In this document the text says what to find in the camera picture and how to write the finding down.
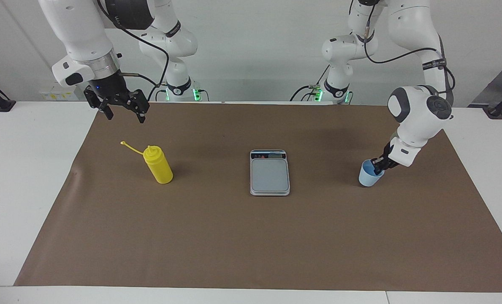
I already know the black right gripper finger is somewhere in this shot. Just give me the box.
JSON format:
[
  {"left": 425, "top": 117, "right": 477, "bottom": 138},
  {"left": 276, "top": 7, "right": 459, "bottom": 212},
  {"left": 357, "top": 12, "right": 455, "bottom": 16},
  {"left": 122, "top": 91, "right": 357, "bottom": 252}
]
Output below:
[
  {"left": 122, "top": 89, "right": 150, "bottom": 124},
  {"left": 91, "top": 97, "right": 114, "bottom": 121}
]

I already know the black left arm base cable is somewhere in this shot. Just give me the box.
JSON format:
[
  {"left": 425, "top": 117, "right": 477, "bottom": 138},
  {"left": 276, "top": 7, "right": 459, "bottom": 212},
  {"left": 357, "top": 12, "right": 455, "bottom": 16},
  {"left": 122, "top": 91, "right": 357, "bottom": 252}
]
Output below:
[{"left": 290, "top": 84, "right": 320, "bottom": 102}]

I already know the yellow squeeze seasoning bottle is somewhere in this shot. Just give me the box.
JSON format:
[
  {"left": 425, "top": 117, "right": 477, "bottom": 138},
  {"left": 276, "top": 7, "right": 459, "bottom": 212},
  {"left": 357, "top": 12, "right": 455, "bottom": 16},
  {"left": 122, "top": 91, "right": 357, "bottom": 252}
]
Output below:
[{"left": 120, "top": 141, "right": 174, "bottom": 185}]

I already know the white wall socket box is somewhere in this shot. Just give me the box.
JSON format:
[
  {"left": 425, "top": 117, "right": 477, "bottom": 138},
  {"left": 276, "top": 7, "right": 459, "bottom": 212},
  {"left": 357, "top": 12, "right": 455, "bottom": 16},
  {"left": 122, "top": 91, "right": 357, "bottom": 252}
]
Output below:
[{"left": 39, "top": 84, "right": 87, "bottom": 101}]

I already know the silver digital kitchen scale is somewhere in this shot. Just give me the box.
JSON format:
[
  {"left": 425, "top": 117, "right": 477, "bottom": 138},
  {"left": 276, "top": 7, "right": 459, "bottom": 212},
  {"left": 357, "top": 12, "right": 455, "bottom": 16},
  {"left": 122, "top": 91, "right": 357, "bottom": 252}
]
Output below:
[{"left": 250, "top": 149, "right": 291, "bottom": 197}]

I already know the brown paper table mat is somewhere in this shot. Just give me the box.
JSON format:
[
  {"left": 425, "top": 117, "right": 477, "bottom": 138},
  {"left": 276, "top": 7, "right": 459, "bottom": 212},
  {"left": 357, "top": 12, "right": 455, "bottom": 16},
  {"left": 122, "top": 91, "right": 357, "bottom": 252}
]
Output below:
[{"left": 14, "top": 101, "right": 502, "bottom": 293}]

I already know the light blue plastic cup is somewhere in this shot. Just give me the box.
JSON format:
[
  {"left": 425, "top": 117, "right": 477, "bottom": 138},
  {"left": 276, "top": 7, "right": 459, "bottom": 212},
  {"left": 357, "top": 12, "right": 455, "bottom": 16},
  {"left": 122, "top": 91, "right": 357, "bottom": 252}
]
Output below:
[{"left": 358, "top": 159, "right": 385, "bottom": 187}]

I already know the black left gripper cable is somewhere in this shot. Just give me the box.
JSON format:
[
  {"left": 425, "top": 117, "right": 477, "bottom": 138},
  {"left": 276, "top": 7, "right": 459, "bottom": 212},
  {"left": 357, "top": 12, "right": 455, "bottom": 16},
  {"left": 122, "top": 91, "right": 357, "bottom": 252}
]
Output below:
[{"left": 350, "top": 0, "right": 456, "bottom": 95}]

